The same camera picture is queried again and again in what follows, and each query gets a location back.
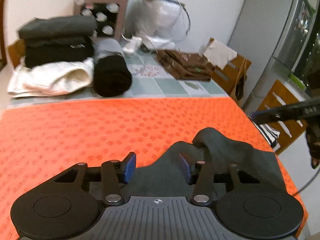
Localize white cloth on chair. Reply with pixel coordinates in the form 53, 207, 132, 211
199, 39, 238, 70

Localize pink cardboard box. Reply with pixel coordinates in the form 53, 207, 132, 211
74, 0, 129, 41

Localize brown crumpled garment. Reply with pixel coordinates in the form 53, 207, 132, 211
156, 50, 215, 82

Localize green checkered tablecloth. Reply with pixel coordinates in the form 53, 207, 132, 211
7, 50, 227, 107

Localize rolled black grey garment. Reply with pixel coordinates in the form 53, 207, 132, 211
93, 38, 132, 98

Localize white folded garment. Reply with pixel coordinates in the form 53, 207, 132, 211
7, 57, 94, 98

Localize wooden chair with cloth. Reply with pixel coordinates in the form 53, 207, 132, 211
211, 54, 252, 106

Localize folded dark clothes stack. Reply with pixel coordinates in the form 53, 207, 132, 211
18, 15, 97, 69

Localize clear plastic bag bundle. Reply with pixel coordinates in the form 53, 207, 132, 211
121, 0, 191, 54

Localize striped folded clothes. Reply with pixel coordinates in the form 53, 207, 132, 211
249, 116, 280, 148

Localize dark grey garment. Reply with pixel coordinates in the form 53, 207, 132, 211
121, 128, 286, 200

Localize grey refrigerator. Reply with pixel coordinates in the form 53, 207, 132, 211
228, 0, 316, 114

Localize orange patterned mat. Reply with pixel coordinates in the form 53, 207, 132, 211
0, 96, 309, 240

